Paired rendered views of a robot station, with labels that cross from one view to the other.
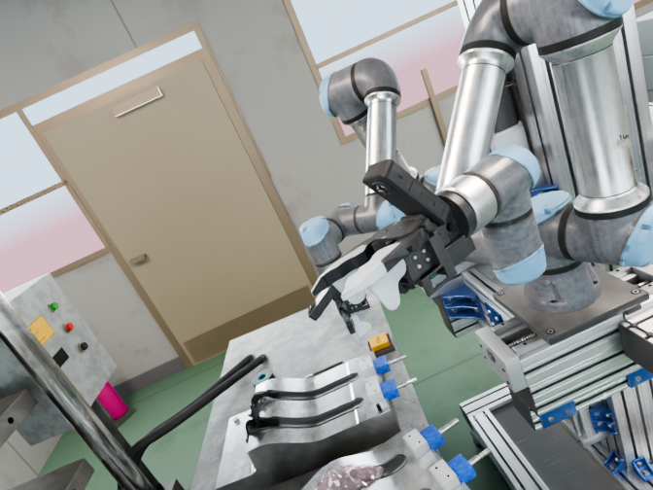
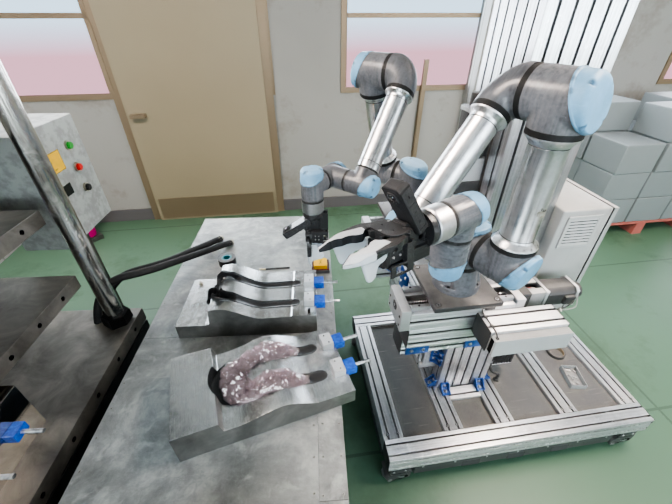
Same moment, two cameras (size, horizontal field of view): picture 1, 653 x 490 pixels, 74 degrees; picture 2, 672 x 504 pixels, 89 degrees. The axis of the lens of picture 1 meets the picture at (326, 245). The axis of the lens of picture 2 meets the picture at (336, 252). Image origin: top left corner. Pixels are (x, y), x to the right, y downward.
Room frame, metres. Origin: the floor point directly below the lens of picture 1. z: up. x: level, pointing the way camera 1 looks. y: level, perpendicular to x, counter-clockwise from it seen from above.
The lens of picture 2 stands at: (0.00, 0.07, 1.77)
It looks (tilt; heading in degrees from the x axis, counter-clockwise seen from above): 35 degrees down; 352
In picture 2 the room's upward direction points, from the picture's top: straight up
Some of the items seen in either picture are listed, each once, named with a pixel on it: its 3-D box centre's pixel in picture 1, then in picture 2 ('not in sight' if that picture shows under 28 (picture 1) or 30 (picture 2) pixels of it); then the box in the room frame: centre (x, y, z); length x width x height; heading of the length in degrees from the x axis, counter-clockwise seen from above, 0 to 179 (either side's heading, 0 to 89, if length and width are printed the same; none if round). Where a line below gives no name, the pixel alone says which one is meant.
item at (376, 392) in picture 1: (393, 388); (322, 301); (0.94, 0.00, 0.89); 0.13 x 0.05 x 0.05; 85
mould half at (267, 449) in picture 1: (301, 416); (251, 297); (1.02, 0.26, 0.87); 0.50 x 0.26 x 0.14; 86
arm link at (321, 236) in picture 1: (321, 240); (312, 184); (1.05, 0.01, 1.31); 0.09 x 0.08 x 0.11; 136
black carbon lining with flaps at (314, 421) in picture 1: (299, 403); (253, 289); (1.01, 0.25, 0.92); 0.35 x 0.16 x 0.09; 86
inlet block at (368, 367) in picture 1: (384, 364); (321, 282); (1.04, -0.01, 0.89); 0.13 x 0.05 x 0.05; 86
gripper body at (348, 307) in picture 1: (346, 291); (315, 226); (1.04, 0.00, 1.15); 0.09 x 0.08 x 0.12; 85
